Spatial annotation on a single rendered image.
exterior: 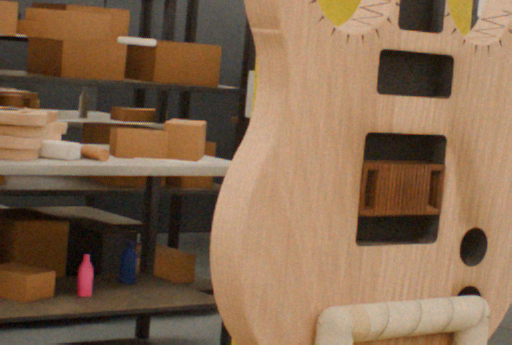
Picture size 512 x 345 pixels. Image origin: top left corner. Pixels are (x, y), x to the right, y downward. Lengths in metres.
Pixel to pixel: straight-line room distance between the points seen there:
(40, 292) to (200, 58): 1.78
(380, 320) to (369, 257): 0.06
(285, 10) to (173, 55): 5.43
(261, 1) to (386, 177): 0.20
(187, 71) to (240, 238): 5.48
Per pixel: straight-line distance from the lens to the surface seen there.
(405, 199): 1.15
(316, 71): 1.07
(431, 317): 1.16
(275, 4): 1.05
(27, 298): 5.25
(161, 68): 6.44
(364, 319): 1.10
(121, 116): 7.43
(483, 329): 1.21
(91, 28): 5.46
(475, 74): 1.20
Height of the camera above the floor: 1.43
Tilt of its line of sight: 3 degrees down
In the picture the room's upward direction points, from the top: 5 degrees clockwise
